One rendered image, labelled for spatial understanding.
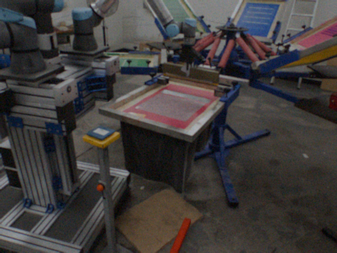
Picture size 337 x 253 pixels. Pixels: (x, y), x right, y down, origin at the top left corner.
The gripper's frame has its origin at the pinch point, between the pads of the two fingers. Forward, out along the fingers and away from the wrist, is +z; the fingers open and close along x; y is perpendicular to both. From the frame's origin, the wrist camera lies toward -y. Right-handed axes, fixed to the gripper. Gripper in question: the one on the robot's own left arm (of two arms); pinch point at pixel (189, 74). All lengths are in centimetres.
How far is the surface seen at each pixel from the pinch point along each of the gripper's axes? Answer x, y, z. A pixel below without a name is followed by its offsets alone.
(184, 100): 14.0, -3.3, 13.7
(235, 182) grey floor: -45, -35, 109
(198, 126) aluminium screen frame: 49, -28, 10
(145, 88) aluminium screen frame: 16.2, 25.4, 10.6
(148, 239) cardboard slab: 51, 0, 107
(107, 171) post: 76, 10, 35
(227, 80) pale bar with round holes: -25.5, -19.5, 7.7
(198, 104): 13.7, -13.3, 13.7
